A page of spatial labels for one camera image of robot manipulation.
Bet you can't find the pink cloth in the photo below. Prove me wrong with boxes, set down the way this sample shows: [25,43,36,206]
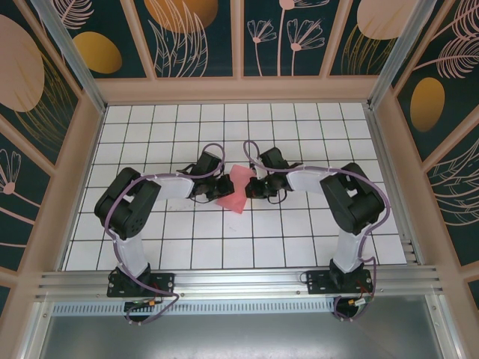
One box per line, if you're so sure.
[216,164,255,215]

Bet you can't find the grey metal sheet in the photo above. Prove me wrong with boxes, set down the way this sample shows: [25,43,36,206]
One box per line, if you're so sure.
[31,298,461,359]

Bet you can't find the long aluminium mounting rail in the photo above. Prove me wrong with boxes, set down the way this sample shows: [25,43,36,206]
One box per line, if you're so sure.
[35,265,448,300]

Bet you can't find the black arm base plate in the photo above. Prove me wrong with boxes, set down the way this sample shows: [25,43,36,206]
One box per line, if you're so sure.
[107,271,176,298]
[305,269,374,295]

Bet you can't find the slotted grey cable duct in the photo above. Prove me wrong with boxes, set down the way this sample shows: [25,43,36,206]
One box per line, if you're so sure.
[52,301,338,315]

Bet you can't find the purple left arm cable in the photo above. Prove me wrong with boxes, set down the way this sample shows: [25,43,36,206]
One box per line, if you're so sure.
[104,144,226,327]

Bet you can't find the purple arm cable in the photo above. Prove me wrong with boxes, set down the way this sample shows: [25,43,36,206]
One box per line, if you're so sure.
[104,144,226,327]
[242,140,391,323]

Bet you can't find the aluminium side rail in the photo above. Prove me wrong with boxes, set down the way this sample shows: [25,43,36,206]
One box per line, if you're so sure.
[364,104,420,265]

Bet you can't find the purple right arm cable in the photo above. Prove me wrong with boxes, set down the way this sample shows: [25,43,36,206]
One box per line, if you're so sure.
[242,140,391,323]

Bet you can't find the aluminium corner post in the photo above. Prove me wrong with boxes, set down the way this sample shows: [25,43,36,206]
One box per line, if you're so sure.
[29,0,108,113]
[366,0,430,109]

